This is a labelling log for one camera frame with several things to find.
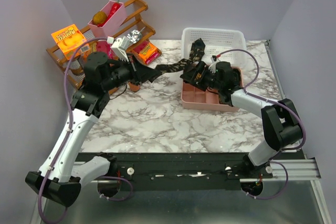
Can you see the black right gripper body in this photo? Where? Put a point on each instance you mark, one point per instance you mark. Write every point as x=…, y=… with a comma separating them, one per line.
x=209, y=80

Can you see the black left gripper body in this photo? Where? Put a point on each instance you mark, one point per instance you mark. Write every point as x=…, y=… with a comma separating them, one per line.
x=122, y=74

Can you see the black gold floral tie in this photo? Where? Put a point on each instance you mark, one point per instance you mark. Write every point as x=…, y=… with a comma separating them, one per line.
x=197, y=52

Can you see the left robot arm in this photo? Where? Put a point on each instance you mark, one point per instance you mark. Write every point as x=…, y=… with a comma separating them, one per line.
x=56, y=179

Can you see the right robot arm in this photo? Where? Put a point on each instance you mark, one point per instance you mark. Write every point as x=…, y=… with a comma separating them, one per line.
x=281, y=125

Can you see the orange pump bottle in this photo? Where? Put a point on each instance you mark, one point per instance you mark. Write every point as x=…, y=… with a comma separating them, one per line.
x=134, y=87

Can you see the orange pink box right shelf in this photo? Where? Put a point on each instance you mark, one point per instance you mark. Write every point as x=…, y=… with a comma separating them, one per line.
x=146, y=52

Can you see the pink divided organizer box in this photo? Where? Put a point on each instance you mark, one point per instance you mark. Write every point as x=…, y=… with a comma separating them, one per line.
x=199, y=98

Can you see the pink orange sponge box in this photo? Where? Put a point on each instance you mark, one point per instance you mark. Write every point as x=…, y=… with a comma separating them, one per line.
x=98, y=46

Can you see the white perforated plastic basket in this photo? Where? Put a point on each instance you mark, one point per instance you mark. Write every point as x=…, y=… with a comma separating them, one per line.
x=215, y=40

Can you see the silver metal scoop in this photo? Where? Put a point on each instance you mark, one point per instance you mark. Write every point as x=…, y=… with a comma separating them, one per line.
x=135, y=35

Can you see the wooden tiered shelf rack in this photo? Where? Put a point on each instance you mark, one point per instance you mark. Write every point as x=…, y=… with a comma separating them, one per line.
x=133, y=21

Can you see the dark glass jar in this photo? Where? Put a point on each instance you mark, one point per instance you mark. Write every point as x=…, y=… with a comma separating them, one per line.
x=76, y=68

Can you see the brown round fruit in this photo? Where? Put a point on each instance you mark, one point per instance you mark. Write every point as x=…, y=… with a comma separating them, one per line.
x=99, y=18

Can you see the orange Scrub Daddy box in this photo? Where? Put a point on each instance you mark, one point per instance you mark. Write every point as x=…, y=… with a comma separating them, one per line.
x=69, y=39

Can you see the red chili pepper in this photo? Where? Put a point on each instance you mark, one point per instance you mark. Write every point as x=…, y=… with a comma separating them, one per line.
x=113, y=10

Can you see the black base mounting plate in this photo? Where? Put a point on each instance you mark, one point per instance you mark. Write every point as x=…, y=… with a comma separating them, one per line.
x=181, y=171

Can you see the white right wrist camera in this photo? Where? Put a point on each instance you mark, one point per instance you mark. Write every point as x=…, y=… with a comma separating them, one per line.
x=212, y=67

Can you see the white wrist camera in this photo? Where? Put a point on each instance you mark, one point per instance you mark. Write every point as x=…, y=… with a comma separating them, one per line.
x=119, y=46
x=212, y=67

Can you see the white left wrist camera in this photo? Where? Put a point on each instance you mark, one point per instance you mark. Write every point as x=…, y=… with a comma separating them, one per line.
x=119, y=46

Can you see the aluminium rail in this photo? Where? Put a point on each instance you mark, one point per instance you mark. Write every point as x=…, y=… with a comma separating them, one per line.
x=297, y=170

